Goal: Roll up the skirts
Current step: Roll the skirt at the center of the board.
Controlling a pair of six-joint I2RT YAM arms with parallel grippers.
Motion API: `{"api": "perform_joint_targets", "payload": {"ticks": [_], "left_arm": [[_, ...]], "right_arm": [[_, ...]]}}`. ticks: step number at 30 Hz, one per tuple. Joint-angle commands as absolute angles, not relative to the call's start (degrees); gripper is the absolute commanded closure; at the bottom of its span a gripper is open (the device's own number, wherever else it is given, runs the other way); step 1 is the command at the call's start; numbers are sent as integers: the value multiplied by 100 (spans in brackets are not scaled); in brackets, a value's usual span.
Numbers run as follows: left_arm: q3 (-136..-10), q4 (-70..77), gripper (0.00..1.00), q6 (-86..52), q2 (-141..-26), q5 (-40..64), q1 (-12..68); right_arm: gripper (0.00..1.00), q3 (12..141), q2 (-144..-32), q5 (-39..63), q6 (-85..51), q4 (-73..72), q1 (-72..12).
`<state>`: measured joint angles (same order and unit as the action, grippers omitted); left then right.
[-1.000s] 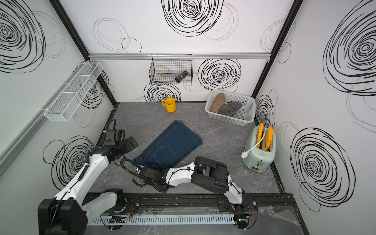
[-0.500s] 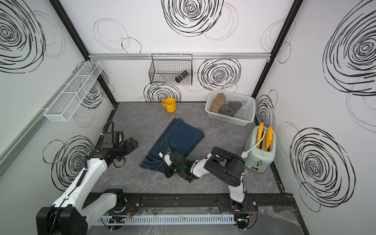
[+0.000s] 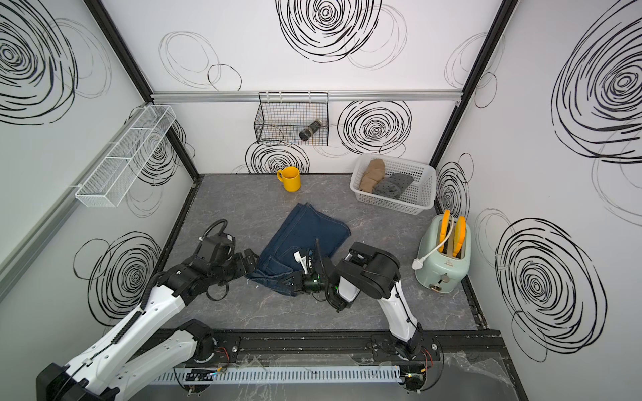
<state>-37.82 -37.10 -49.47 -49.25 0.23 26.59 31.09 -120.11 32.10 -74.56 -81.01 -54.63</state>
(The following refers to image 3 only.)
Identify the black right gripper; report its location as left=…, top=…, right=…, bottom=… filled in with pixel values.
left=278, top=272, right=334, bottom=297

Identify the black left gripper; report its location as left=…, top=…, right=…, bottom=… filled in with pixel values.
left=211, top=246, right=262, bottom=287

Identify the dark blue skirt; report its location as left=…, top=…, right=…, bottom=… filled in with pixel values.
left=247, top=203, right=351, bottom=297

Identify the tan brown skirt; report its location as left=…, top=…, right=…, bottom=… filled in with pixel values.
left=359, top=159, right=386, bottom=193

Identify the grey polka dot skirt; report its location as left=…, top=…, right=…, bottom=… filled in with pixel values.
left=373, top=173, right=414, bottom=200

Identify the white plastic basket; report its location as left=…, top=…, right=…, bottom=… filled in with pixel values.
left=350, top=154, right=436, bottom=215

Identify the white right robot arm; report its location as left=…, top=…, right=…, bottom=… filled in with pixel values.
left=279, top=242, right=423, bottom=360

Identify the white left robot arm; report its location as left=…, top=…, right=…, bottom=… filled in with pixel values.
left=36, top=233, right=259, bottom=400

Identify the yellow mug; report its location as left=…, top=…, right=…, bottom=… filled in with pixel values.
left=277, top=166, right=301, bottom=193

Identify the mint green toaster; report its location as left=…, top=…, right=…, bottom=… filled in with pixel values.
left=412, top=213, right=472, bottom=294

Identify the yellow toast slice left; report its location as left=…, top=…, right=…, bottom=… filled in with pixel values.
left=438, top=209, right=451, bottom=249

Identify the yellow toast slice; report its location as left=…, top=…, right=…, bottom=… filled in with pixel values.
left=451, top=216, right=466, bottom=257
left=438, top=209, right=451, bottom=249

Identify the dark cylindrical bottle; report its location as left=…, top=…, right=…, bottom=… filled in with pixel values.
left=299, top=119, right=323, bottom=142

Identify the yellow toast slice right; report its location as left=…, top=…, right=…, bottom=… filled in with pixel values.
left=451, top=216, right=466, bottom=257

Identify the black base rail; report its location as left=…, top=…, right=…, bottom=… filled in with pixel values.
left=212, top=329, right=505, bottom=363

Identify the white toaster cable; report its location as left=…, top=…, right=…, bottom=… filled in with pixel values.
left=411, top=225, right=455, bottom=272

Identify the white slotted cable duct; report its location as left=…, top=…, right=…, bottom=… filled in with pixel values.
left=151, top=366, right=402, bottom=387

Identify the black wire wall basket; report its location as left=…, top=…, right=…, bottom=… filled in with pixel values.
left=253, top=91, right=330, bottom=146

